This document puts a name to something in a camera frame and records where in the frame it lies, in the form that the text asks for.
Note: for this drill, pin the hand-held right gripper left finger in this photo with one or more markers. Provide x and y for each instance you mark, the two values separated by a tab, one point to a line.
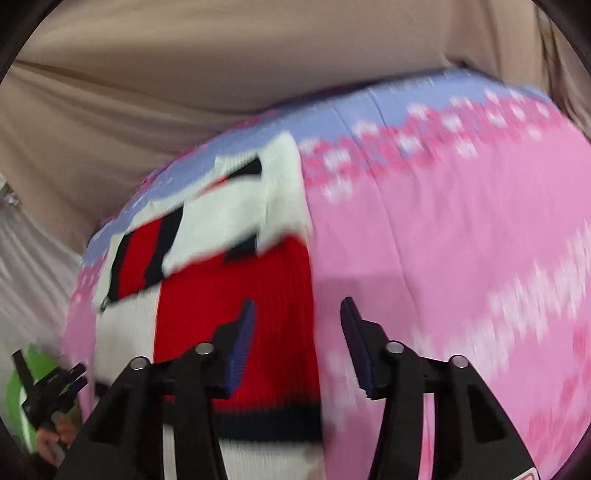
242	344

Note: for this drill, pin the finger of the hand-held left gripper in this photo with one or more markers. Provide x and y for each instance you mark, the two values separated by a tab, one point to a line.
57	385
23	369

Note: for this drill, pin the beige cloth backdrop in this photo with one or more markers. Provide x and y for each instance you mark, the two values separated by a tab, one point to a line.
184	69

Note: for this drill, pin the green cushion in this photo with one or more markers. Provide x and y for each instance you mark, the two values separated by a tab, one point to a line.
18	397

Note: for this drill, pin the white satin curtain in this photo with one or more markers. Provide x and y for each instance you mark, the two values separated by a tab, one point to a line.
27	277

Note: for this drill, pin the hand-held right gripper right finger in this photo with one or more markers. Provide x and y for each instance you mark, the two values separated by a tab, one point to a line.
358	344

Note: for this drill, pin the white and red knitted sweater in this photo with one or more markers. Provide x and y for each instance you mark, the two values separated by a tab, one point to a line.
277	290

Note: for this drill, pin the person's left hand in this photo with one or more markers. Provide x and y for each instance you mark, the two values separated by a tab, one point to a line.
57	434

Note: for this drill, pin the pink floral bed sheet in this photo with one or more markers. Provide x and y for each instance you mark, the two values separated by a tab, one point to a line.
438	230

